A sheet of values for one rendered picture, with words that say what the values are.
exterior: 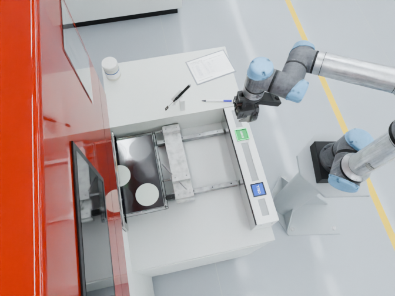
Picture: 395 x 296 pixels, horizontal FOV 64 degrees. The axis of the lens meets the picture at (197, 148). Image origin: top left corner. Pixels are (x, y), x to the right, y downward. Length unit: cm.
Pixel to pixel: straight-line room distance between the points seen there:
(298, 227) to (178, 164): 119
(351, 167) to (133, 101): 96
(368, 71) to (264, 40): 207
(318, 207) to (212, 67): 134
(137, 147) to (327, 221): 150
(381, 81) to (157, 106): 90
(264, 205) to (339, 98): 175
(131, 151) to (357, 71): 96
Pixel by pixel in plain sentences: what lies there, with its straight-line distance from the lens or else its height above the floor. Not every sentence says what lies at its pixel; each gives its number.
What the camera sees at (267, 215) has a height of 96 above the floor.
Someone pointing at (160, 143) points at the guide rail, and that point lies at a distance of 154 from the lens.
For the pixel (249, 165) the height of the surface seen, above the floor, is 96.
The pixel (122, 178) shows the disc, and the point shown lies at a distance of 145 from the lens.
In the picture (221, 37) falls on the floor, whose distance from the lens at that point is 307.
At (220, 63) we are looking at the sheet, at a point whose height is 97.
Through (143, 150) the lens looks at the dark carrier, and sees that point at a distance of 148.
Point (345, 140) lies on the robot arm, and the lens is 142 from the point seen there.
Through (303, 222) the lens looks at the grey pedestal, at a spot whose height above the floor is 1.
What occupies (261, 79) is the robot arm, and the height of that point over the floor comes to 144.
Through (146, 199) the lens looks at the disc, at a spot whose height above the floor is 90.
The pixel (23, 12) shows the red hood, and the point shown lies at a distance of 68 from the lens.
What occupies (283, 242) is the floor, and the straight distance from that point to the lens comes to 235.
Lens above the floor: 225
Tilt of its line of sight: 67 degrees down
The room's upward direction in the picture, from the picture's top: 3 degrees clockwise
